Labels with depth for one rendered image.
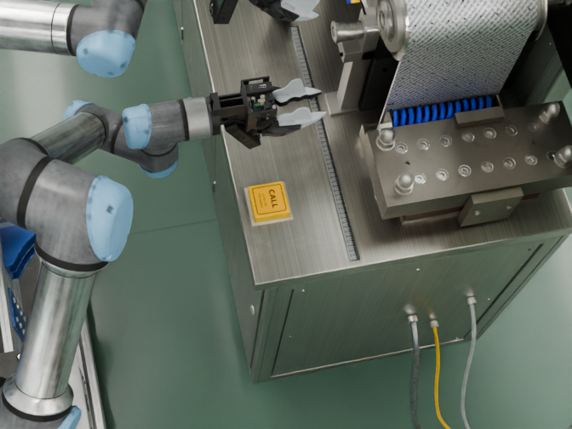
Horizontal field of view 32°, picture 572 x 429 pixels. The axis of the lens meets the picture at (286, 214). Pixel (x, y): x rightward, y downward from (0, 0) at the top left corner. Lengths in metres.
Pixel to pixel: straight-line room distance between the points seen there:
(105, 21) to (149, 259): 1.52
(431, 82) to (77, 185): 0.73
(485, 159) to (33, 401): 0.93
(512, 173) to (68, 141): 0.82
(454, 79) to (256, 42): 0.46
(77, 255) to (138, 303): 1.35
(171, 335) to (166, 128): 1.14
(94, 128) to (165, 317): 1.10
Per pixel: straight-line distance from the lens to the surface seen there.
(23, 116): 3.15
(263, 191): 1.98
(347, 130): 2.08
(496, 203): 1.96
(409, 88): 1.91
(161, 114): 1.80
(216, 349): 2.83
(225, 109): 1.79
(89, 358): 2.60
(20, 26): 1.51
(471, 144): 1.97
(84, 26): 1.48
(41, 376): 1.68
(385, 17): 1.79
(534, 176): 1.97
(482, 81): 1.97
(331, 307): 2.20
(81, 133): 1.80
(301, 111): 1.82
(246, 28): 2.19
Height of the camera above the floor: 2.72
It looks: 66 degrees down
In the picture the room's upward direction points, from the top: 11 degrees clockwise
